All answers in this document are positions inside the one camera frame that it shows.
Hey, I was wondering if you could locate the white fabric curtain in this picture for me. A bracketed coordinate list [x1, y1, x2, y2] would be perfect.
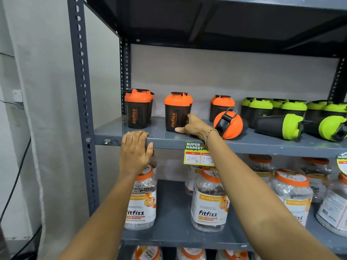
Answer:
[0, 0, 121, 260]

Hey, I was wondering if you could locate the beaded wrist bracelet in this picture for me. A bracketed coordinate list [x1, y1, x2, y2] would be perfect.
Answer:
[204, 128, 219, 149]

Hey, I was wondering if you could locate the person's right forearm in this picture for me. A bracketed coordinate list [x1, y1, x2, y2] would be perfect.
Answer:
[204, 129, 342, 260]

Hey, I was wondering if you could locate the grey metal shelving rack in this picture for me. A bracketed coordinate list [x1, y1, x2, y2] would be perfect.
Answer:
[67, 0, 347, 260]

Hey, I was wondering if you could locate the row of orange-lid clear jars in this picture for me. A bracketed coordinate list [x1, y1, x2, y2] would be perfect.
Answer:
[124, 154, 347, 239]

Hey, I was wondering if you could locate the green yellow price tag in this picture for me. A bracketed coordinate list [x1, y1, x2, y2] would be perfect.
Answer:
[336, 152, 347, 175]
[183, 141, 215, 167]

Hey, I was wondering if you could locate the thick black cable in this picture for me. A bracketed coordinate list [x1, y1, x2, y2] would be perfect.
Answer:
[0, 136, 32, 224]
[11, 225, 42, 260]

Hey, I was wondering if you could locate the row of green-lid shaker bottles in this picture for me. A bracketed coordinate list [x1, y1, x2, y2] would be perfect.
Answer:
[240, 97, 347, 142]

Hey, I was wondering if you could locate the black shaker bottle orange lid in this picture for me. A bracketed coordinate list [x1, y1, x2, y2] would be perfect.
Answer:
[148, 90, 155, 123]
[213, 108, 249, 140]
[209, 95, 236, 123]
[124, 89, 152, 130]
[164, 92, 194, 133]

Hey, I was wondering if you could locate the person's left forearm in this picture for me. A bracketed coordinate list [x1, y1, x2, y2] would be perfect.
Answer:
[58, 172, 141, 260]

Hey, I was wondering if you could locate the person's right hand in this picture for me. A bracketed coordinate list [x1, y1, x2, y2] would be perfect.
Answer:
[175, 114, 214, 140]

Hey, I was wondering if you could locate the clear plastic supplement jar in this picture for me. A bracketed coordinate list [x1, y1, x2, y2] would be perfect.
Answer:
[216, 250, 250, 260]
[176, 248, 206, 260]
[132, 246, 163, 260]

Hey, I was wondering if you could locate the person's left hand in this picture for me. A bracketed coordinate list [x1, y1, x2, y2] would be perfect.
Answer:
[119, 130, 154, 177]

